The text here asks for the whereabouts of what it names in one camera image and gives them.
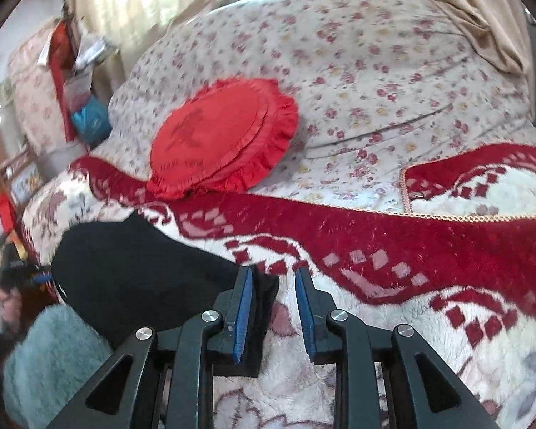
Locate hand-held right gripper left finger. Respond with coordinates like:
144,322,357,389
45,266,256,429

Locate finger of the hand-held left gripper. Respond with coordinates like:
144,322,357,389
31,266,54,287

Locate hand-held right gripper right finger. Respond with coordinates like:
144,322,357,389
295,266,501,429

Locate black pants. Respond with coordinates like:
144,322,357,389
51,210,281,378

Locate teal fluffy fleece cloth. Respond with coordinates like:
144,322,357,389
2,304,117,429

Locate framed picture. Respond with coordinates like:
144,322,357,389
0,156,45,206

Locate red and white plush blanket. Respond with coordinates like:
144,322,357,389
20,143,536,429

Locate blue bag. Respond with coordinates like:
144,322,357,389
70,98,112,144

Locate red round ruffled cushion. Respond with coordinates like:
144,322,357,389
147,78,300,201

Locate clear plastic bag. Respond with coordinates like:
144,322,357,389
65,69,94,112

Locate red quilted cover with trim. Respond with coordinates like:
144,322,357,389
402,143,536,223

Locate white plastic bag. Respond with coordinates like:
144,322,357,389
74,36,119,70

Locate floral print quilt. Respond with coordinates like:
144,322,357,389
107,0,536,213

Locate cream sheer curtain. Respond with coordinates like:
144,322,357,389
69,0,233,99

